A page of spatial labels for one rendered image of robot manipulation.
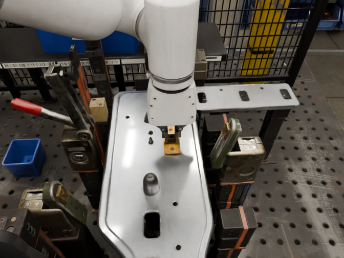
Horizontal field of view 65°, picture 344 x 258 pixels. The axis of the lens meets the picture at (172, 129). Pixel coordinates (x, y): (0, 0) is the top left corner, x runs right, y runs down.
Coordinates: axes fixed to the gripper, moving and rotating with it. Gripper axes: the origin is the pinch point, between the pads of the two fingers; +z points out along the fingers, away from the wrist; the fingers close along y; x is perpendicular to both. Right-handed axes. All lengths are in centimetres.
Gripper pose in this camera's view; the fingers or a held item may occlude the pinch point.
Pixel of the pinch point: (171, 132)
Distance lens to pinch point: 62.8
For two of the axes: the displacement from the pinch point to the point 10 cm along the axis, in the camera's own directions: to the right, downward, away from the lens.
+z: 0.0, 6.7, 7.4
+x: -0.6, -7.4, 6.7
